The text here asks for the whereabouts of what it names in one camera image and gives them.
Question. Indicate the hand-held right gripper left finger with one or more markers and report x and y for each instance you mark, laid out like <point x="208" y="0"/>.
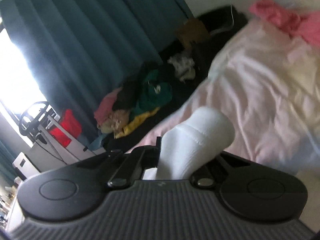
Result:
<point x="150" y="155"/>

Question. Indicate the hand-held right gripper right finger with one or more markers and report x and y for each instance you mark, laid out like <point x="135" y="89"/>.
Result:
<point x="220" y="165"/>

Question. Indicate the white sweatshirt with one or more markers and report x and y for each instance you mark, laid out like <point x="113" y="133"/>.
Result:
<point x="197" y="135"/>

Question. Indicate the pile of coloured clothes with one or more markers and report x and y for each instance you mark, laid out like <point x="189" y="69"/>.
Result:
<point x="175" y="100"/>

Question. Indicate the yellow cloth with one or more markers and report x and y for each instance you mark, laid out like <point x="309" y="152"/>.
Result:
<point x="141" y="122"/>

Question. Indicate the beige floral cloth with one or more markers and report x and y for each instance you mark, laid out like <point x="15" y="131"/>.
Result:
<point x="117" y="122"/>

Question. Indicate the light blue cloth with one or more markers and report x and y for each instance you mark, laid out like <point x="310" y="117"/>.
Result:
<point x="97" y="142"/>

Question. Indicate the green cloth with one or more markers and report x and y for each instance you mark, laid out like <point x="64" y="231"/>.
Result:
<point x="155" y="95"/>

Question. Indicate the pastel pink bed blanket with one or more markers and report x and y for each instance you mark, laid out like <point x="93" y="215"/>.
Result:
<point x="262" y="92"/>

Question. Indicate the red bag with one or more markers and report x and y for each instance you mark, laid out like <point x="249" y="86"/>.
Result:
<point x="65" y="127"/>

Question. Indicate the white patterned cloth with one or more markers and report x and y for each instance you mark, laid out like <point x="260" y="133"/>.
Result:
<point x="181" y="65"/>

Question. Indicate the white air purifier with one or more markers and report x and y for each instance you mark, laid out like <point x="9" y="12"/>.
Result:
<point x="23" y="163"/>

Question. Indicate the wide teal curtain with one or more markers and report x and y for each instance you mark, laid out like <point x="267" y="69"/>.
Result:
<point x="87" y="42"/>

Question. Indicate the exercise bike with red bag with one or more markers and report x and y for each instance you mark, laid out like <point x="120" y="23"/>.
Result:
<point x="25" y="115"/>

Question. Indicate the narrow teal curtain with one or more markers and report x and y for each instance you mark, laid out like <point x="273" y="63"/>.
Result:
<point x="5" y="160"/>

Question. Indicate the white dressing desk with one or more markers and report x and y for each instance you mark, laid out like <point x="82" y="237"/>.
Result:
<point x="12" y="212"/>

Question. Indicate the group of cosmetic bottles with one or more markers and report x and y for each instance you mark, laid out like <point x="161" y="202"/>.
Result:
<point x="5" y="200"/>

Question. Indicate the window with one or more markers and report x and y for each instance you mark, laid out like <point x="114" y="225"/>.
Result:
<point x="17" y="80"/>

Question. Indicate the pink fluffy cloth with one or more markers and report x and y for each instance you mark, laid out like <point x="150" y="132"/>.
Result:
<point x="287" y="20"/>

